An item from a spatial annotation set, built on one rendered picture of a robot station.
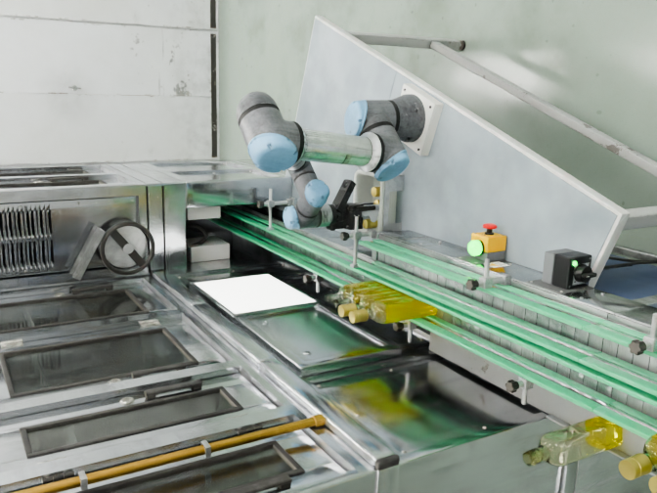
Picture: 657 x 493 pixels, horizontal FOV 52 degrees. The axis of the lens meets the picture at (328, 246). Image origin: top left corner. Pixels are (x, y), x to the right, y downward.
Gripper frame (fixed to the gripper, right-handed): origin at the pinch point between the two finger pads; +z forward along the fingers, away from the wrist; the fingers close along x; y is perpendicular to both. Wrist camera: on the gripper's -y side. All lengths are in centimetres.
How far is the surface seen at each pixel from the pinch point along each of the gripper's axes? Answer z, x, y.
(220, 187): -28, -74, 0
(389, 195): 0.0, 6.6, -4.1
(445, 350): -7, 47, 37
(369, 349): -28, 37, 36
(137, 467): -102, 65, 38
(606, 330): -13, 104, 13
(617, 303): 0, 97, 10
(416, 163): 5.6, 13.1, -14.8
